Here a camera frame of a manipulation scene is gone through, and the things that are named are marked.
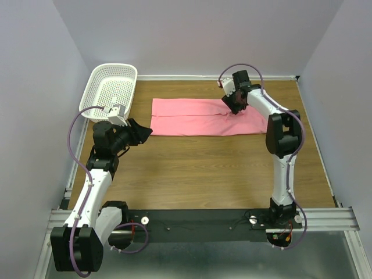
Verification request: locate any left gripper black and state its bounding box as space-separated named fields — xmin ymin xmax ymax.
xmin=111 ymin=117 xmax=153 ymax=153

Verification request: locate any pink t shirt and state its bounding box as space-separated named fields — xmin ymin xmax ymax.
xmin=151 ymin=98 xmax=267 ymax=136

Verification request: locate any white plastic laundry basket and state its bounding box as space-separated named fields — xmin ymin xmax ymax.
xmin=79 ymin=63 xmax=138 ymax=122

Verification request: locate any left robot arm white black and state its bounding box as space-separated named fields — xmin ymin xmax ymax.
xmin=50 ymin=119 xmax=152 ymax=278

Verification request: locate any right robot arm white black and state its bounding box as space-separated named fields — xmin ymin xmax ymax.
xmin=217 ymin=70 xmax=304 ymax=228

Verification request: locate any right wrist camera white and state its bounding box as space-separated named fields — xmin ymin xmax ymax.
xmin=217 ymin=78 xmax=235 ymax=96

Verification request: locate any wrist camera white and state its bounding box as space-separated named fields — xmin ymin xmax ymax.
xmin=217 ymin=78 xmax=235 ymax=96
xmin=103 ymin=104 xmax=127 ymax=127

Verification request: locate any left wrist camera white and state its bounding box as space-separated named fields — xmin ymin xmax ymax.
xmin=103 ymin=104 xmax=127 ymax=127

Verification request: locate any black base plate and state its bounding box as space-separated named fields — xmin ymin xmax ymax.
xmin=128 ymin=209 xmax=302 ymax=243

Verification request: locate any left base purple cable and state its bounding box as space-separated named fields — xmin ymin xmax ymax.
xmin=109 ymin=223 xmax=149 ymax=255

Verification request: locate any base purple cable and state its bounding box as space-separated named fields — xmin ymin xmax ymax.
xmin=271 ymin=203 xmax=308 ymax=251
xmin=109 ymin=223 xmax=149 ymax=255

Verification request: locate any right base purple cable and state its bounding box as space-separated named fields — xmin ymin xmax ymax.
xmin=271 ymin=203 xmax=308 ymax=251

